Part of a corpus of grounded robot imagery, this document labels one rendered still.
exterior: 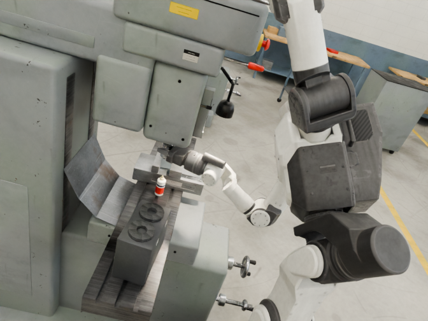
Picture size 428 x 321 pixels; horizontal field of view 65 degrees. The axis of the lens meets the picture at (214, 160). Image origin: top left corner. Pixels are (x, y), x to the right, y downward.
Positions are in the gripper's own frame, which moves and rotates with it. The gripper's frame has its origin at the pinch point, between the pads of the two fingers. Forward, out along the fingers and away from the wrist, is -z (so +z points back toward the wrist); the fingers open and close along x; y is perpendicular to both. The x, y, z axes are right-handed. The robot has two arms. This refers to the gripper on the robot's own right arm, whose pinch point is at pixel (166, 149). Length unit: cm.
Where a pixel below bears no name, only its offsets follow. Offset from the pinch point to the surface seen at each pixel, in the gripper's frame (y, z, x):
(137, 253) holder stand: 12.6, 17.0, 44.0
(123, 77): -31.0, -13.7, 17.5
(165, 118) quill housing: -18.9, 1.6, 10.1
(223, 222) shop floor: 124, 17, -118
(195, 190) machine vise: 24.9, 13.0, -15.3
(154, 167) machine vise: 17.7, -7.7, -7.7
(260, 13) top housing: -63, 23, 6
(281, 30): 23, -78, -603
